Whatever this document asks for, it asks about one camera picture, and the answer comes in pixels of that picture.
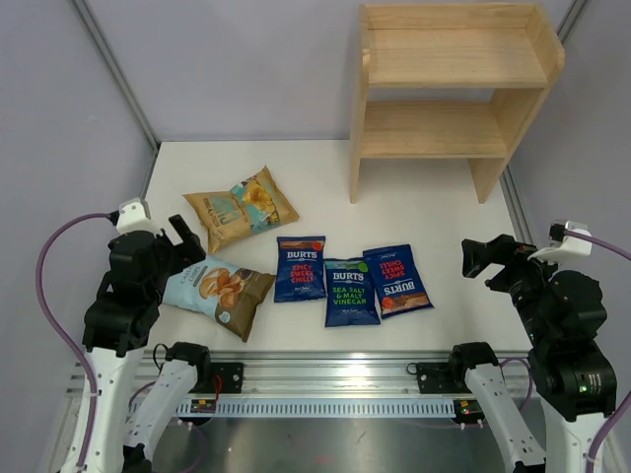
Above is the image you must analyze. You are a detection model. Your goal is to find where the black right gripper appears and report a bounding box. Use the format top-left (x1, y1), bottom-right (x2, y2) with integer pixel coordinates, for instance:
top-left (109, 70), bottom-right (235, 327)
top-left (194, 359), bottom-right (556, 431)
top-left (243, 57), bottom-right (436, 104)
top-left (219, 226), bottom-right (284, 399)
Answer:
top-left (462, 233), bottom-right (574, 345)

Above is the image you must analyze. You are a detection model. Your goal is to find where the light blue cassava chips bag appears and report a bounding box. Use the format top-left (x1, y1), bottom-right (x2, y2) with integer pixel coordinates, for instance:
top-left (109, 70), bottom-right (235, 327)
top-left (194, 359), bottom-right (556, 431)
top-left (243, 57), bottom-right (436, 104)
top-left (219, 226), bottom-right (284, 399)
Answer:
top-left (163, 255), bottom-right (275, 343)

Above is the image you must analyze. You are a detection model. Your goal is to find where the tan kettle chips bag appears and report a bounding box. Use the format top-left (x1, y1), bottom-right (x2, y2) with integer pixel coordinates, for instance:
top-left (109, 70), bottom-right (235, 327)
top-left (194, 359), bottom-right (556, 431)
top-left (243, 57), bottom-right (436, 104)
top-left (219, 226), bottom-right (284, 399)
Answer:
top-left (183, 167), bottom-right (300, 253)

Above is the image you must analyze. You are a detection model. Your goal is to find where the blue Burts spicy chilli bag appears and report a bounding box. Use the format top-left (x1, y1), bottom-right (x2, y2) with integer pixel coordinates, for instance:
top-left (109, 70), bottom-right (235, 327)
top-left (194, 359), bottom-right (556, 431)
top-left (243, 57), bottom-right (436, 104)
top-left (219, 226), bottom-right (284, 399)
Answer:
top-left (274, 236), bottom-right (326, 304)

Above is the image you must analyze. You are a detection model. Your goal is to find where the blue Burts sea salt bag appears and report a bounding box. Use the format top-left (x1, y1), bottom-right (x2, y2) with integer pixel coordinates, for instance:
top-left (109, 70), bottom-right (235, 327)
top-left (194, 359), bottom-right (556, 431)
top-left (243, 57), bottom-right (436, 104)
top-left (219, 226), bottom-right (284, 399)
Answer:
top-left (324, 258), bottom-right (381, 328)

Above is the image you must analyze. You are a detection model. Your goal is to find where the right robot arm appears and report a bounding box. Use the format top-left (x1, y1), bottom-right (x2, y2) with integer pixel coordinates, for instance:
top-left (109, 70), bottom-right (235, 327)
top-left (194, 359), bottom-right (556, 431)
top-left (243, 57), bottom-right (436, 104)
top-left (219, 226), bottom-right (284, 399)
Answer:
top-left (447, 224), bottom-right (625, 472)

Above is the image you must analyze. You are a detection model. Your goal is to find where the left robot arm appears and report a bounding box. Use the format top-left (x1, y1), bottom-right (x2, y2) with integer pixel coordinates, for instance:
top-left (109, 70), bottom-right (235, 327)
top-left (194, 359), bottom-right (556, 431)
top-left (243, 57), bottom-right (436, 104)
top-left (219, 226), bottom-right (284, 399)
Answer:
top-left (61, 215), bottom-right (213, 472)

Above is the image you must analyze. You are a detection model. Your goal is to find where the wooden two-tier shelf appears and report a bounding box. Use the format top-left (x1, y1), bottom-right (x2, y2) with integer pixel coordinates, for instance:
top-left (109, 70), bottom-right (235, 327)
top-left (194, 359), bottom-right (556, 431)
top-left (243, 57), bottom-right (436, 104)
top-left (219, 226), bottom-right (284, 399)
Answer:
top-left (349, 2), bottom-right (565, 202)

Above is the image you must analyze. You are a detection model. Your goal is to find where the upside-down Burts spicy chilli bag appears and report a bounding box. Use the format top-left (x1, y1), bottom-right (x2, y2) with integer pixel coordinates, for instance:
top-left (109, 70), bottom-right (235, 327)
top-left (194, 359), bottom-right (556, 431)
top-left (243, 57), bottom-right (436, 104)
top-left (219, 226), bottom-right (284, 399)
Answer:
top-left (363, 244), bottom-right (434, 319)

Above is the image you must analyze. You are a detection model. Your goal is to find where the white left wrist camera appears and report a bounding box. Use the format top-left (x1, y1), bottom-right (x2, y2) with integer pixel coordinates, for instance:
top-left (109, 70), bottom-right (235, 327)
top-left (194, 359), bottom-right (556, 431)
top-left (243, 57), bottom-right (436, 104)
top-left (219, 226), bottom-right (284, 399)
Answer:
top-left (115, 198), bottom-right (161, 236)

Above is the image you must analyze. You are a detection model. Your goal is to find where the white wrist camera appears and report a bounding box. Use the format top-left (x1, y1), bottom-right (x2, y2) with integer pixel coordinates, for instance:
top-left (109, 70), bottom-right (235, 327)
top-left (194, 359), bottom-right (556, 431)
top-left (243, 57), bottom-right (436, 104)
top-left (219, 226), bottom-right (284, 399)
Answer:
top-left (115, 198), bottom-right (161, 236)
top-left (527, 221), bottom-right (592, 265)

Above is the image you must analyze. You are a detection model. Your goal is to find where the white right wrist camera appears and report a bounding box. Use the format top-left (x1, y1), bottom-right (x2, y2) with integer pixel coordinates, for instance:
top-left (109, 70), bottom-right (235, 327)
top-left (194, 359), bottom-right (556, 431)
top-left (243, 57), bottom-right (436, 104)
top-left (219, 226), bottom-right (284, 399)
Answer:
top-left (527, 221), bottom-right (592, 265)

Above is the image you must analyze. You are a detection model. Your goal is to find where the black right base bracket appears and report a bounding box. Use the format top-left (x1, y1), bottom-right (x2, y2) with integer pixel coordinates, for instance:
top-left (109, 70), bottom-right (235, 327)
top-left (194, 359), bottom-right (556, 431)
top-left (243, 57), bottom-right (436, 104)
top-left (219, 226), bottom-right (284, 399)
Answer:
top-left (406, 362), bottom-right (469, 394)

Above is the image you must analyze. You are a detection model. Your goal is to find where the black base bracket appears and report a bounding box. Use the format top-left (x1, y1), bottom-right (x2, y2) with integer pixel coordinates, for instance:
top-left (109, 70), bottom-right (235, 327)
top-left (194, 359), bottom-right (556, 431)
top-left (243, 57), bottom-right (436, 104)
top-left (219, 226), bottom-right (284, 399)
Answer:
top-left (406, 362), bottom-right (469, 394)
top-left (191, 363), bottom-right (245, 394)

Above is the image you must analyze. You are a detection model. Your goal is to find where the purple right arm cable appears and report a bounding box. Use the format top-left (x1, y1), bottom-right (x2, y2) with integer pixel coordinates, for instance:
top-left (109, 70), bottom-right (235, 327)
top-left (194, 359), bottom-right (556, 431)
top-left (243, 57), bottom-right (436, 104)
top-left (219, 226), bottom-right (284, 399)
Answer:
top-left (571, 231), bottom-right (631, 467)

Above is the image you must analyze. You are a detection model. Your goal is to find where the black left base bracket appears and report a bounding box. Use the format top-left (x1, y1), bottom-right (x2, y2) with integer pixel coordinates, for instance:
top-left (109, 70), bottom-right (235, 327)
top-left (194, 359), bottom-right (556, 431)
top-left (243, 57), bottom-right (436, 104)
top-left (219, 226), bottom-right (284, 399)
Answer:
top-left (191, 363), bottom-right (245, 394)

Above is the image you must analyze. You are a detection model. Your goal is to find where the aluminium mounting rail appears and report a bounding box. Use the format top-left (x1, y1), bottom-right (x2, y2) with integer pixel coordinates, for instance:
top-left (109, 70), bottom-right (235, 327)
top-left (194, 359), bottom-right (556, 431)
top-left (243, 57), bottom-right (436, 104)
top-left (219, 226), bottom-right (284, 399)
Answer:
top-left (63, 350), bottom-right (548, 395)

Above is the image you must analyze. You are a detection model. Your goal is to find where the white slotted cable duct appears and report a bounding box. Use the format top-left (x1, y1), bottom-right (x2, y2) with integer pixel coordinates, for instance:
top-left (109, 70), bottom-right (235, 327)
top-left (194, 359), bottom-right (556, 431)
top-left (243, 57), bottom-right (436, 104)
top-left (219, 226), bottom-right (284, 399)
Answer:
top-left (167, 398), bottom-right (457, 419)

